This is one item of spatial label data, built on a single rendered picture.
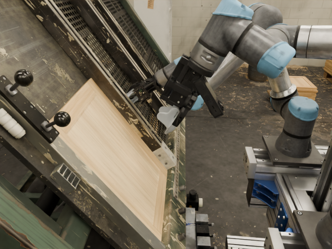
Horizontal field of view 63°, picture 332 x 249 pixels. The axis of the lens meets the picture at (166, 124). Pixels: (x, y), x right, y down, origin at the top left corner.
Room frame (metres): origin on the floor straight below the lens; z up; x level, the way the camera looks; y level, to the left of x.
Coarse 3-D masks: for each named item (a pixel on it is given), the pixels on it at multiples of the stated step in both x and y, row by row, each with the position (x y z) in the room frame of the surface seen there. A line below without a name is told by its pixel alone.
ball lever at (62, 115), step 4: (60, 112) 0.56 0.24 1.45; (64, 112) 0.57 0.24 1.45; (56, 116) 0.55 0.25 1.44; (60, 116) 0.55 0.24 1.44; (64, 116) 0.56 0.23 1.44; (68, 116) 0.56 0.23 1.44; (56, 120) 0.55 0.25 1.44; (60, 120) 0.55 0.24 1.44; (64, 120) 0.55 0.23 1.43; (68, 120) 0.56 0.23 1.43; (44, 124) 0.61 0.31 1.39; (48, 124) 0.60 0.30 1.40; (52, 124) 0.59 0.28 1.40; (56, 124) 0.55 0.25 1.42; (60, 124) 0.55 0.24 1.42; (64, 124) 0.55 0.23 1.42; (68, 124) 0.56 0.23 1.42; (44, 128) 0.61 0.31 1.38; (48, 128) 0.61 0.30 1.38
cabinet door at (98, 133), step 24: (72, 96) 0.90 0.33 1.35; (96, 96) 1.02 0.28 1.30; (72, 120) 0.78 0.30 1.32; (96, 120) 0.89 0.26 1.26; (120, 120) 1.03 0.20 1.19; (72, 144) 0.69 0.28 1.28; (96, 144) 0.79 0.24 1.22; (120, 144) 0.90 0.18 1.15; (144, 144) 1.06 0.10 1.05; (96, 168) 0.69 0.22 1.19; (120, 168) 0.79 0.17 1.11; (144, 168) 0.92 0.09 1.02; (120, 192) 0.69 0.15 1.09; (144, 192) 0.80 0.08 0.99; (144, 216) 0.69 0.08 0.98
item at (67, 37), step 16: (32, 0) 1.10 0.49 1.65; (48, 0) 1.13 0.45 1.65; (48, 16) 1.09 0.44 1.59; (64, 16) 1.14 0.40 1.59; (64, 32) 1.09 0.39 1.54; (64, 48) 1.09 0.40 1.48; (80, 48) 1.09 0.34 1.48; (80, 64) 1.09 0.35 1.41; (96, 64) 1.09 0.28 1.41; (96, 80) 1.08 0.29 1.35; (112, 80) 1.12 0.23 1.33; (112, 96) 1.08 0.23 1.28; (128, 112) 1.08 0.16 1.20; (144, 128) 1.07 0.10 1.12; (160, 144) 1.07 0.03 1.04; (160, 160) 1.07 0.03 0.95
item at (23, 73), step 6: (18, 72) 0.56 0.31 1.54; (24, 72) 0.56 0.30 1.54; (30, 72) 0.58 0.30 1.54; (18, 78) 0.55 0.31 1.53; (24, 78) 0.55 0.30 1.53; (30, 78) 0.56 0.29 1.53; (18, 84) 0.56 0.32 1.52; (24, 84) 0.56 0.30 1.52; (30, 84) 0.57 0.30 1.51; (6, 90) 0.62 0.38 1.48; (12, 90) 0.61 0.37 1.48
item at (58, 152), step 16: (0, 96) 0.60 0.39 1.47; (16, 112) 0.60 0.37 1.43; (32, 128) 0.60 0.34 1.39; (48, 144) 0.60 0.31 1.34; (64, 144) 0.64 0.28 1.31; (64, 160) 0.59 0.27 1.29; (80, 160) 0.64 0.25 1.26; (80, 176) 0.59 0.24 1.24; (96, 176) 0.64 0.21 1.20; (96, 192) 0.59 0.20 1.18; (112, 192) 0.63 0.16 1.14; (112, 208) 0.59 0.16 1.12; (128, 208) 0.63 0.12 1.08; (128, 224) 0.59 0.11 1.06; (144, 240) 0.58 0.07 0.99
